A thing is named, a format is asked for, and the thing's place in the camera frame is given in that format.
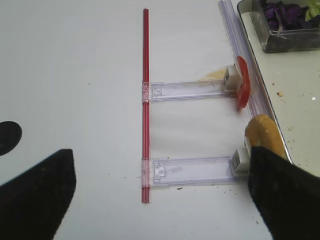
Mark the purple cabbage pile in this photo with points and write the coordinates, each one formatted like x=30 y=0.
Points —
x=282 y=16

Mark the green lettuce pile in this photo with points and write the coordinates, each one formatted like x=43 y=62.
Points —
x=313 y=10

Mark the tomato slice on left rack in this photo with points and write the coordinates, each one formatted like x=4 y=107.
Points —
x=243 y=93

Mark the white clip block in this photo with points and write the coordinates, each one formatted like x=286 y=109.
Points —
x=232 y=79
x=240 y=162

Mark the metal serving tray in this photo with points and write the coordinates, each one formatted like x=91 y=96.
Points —
x=292 y=82

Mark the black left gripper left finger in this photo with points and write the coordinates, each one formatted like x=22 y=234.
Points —
x=33 y=204

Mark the black round table hole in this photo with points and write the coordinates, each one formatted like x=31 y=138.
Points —
x=10 y=136

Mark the clear acrylic left food rack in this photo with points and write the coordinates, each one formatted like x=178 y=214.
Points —
x=195 y=126

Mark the red rod left rack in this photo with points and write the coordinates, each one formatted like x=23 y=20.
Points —
x=145 y=172

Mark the white clip block lower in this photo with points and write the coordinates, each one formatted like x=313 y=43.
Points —
x=240 y=162

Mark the white clip block upper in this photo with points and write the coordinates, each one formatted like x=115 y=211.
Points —
x=232 y=79

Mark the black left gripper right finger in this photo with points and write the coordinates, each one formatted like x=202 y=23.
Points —
x=286 y=196

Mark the clear plastic vegetable container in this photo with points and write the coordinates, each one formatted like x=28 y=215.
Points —
x=284 y=41

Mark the bun half on left rack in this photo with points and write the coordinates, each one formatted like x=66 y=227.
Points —
x=262 y=131

